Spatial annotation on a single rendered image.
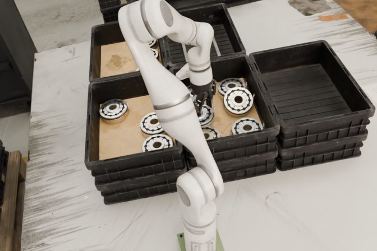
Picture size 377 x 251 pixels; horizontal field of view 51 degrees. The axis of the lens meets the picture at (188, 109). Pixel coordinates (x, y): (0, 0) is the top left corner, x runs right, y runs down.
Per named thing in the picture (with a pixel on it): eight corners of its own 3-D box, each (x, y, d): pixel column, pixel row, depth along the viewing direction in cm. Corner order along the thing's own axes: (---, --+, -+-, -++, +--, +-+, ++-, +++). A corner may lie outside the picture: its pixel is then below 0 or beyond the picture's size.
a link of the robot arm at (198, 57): (219, 61, 125) (193, 57, 128) (215, 19, 115) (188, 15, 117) (211, 74, 121) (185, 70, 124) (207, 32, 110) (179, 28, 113)
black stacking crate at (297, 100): (369, 136, 127) (377, 111, 119) (280, 153, 126) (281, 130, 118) (321, 64, 156) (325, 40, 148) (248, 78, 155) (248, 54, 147)
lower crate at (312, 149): (363, 158, 135) (370, 135, 126) (278, 175, 134) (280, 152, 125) (318, 84, 163) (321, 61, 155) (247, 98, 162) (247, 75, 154)
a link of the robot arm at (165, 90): (107, 10, 84) (148, 118, 91) (146, -4, 81) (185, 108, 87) (125, 6, 92) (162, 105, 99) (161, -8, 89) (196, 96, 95)
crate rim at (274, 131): (281, 134, 119) (281, 129, 118) (184, 153, 118) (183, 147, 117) (247, 58, 148) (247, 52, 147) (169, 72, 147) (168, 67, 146)
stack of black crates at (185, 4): (217, 33, 298) (212, -23, 267) (229, 55, 277) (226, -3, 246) (166, 45, 294) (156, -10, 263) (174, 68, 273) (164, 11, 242)
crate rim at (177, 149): (184, 153, 118) (183, 148, 117) (86, 171, 118) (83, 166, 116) (169, 72, 147) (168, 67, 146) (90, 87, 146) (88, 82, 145)
